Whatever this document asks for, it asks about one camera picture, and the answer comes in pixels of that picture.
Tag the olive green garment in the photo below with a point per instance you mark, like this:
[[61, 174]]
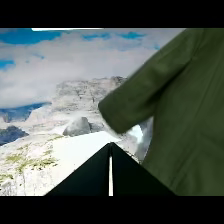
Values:
[[186, 110]]

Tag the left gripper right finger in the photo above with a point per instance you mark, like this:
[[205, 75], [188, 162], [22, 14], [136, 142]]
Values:
[[133, 178]]

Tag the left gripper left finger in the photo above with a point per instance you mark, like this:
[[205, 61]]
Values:
[[90, 178]]

